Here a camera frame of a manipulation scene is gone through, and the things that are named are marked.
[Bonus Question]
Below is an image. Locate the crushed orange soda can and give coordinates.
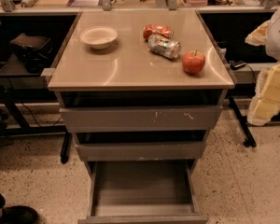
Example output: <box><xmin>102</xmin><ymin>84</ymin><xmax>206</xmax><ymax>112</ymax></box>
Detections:
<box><xmin>143</xmin><ymin>23</ymin><xmax>174</xmax><ymax>41</ymax></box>

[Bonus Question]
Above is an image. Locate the small black device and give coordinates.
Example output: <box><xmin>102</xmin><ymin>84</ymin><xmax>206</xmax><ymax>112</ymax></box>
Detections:
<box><xmin>231</xmin><ymin>61</ymin><xmax>246</xmax><ymax>71</ymax></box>

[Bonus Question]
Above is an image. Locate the black box under bench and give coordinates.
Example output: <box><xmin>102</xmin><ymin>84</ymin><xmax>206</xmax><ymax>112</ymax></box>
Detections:
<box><xmin>9</xmin><ymin>33</ymin><xmax>53</xmax><ymax>73</ymax></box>

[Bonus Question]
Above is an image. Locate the grey drawer cabinet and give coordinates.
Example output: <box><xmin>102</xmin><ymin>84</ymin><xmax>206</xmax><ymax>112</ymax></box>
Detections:
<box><xmin>47</xmin><ymin>9</ymin><xmax>236</xmax><ymax>224</ymax></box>

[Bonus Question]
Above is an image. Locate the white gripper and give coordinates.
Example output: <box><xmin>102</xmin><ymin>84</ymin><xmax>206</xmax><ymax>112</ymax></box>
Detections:
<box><xmin>245</xmin><ymin>21</ymin><xmax>280</xmax><ymax>126</ymax></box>

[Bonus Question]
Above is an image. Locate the red apple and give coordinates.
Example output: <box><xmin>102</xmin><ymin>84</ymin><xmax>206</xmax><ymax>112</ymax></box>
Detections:
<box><xmin>182</xmin><ymin>50</ymin><xmax>205</xmax><ymax>75</ymax></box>

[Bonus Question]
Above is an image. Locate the black shoe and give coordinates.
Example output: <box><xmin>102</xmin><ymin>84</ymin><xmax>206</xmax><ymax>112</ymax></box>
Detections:
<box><xmin>0</xmin><ymin>205</ymin><xmax>38</xmax><ymax>224</ymax></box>

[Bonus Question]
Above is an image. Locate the top drawer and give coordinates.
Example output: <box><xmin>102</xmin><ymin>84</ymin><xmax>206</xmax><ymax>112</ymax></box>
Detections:
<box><xmin>60</xmin><ymin>105</ymin><xmax>222</xmax><ymax>133</ymax></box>

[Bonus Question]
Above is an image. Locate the crushed silver soda can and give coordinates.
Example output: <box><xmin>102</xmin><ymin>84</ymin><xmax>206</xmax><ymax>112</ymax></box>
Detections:
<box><xmin>147</xmin><ymin>35</ymin><xmax>181</xmax><ymax>60</ymax></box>

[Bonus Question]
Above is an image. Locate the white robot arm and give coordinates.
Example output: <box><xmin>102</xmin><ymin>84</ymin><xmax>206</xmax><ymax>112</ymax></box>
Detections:
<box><xmin>245</xmin><ymin>8</ymin><xmax>280</xmax><ymax>126</ymax></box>

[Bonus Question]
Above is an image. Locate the middle drawer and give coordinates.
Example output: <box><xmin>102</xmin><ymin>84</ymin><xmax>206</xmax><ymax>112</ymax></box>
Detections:
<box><xmin>76</xmin><ymin>141</ymin><xmax>206</xmax><ymax>161</ymax></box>

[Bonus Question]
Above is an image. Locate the white bowl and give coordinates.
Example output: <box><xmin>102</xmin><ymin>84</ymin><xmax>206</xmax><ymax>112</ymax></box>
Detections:
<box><xmin>80</xmin><ymin>26</ymin><xmax>118</xmax><ymax>49</ymax></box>

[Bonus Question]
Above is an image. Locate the open bottom drawer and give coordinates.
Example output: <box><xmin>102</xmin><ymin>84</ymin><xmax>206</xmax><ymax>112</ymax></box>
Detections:
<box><xmin>77</xmin><ymin>161</ymin><xmax>208</xmax><ymax>224</ymax></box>

